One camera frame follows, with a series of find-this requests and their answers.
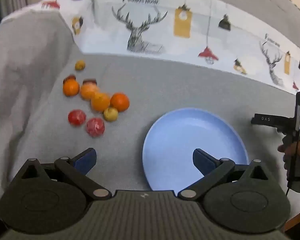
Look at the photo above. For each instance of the grey deer print sofa cover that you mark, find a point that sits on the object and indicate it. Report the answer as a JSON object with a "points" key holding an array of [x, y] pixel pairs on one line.
{"points": [[232, 58]]}

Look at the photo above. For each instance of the person's right hand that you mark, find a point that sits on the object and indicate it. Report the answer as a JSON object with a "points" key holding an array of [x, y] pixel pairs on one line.
{"points": [[289, 151]]}

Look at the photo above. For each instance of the smooth red tomato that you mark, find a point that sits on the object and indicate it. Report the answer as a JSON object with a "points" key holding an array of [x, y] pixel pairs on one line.
{"points": [[76, 117]]}

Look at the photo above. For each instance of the plastic orange mandarin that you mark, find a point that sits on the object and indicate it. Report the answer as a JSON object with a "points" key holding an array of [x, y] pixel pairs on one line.
{"points": [[100, 102]]}

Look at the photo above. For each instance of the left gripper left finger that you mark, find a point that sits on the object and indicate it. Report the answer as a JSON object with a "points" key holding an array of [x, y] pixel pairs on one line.
{"points": [[75, 171]]}

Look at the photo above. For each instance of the small yellow fruit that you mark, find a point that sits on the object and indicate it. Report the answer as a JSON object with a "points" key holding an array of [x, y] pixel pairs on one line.
{"points": [[80, 65]]}

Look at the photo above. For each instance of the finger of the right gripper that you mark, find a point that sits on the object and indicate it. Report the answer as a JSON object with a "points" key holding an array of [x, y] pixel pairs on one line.
{"points": [[281, 123]]}

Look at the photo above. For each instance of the dark red jujube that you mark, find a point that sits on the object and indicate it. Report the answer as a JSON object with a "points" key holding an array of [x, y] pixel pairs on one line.
{"points": [[91, 81], [70, 77]]}

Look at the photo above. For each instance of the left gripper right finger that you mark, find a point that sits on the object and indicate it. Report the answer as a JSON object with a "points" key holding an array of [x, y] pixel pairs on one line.
{"points": [[214, 171]]}

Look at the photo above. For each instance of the yellow-green small round fruit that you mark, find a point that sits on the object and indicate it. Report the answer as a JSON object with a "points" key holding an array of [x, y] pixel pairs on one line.
{"points": [[110, 114]]}

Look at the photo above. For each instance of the bare orange mandarin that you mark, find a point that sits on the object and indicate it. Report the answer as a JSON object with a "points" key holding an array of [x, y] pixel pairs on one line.
{"points": [[120, 102], [70, 87]]}

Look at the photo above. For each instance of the crinkly red tomato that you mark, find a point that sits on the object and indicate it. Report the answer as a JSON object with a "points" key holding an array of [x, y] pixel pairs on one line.
{"points": [[95, 127]]}

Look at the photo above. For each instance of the pale orange mandarin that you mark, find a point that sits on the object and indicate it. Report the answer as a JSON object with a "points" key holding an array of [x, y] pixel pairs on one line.
{"points": [[88, 90]]}

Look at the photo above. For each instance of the blue round plate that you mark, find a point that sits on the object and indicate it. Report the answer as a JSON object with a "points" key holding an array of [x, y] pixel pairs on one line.
{"points": [[169, 145]]}

